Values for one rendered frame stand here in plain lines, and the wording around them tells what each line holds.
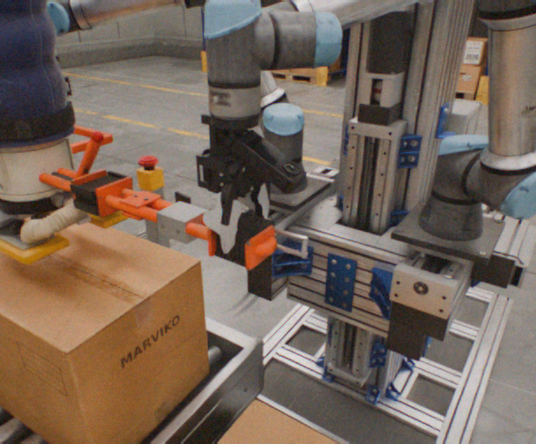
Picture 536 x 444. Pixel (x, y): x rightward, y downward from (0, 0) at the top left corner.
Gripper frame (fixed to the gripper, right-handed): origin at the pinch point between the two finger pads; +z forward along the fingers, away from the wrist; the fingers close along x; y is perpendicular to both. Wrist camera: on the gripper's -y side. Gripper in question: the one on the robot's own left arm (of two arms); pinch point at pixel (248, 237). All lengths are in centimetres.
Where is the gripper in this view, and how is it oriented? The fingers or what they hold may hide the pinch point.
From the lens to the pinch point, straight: 75.3
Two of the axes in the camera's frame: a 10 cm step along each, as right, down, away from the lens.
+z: -0.1, 8.8, 4.7
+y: -8.3, -2.7, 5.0
